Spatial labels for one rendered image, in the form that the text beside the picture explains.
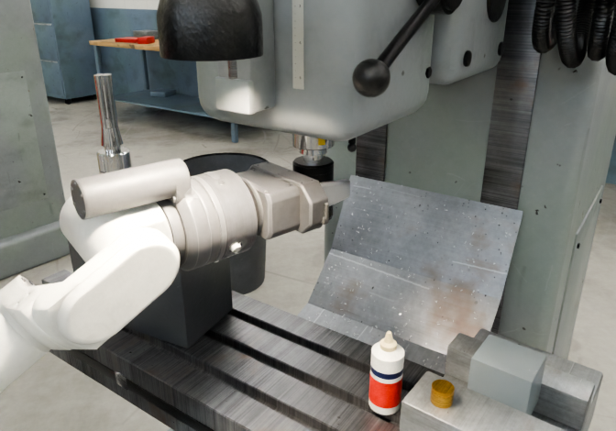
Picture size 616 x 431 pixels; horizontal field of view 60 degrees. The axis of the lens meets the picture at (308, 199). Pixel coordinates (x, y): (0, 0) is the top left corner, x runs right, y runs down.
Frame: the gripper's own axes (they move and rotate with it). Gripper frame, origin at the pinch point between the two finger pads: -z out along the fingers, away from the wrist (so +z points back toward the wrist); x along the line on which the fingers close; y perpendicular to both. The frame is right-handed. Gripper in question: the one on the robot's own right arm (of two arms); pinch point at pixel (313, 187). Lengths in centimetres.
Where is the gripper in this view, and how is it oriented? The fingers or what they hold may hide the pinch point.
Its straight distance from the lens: 62.4
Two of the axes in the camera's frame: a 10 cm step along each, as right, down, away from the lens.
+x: -6.5, -2.8, 7.1
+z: -7.6, 2.3, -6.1
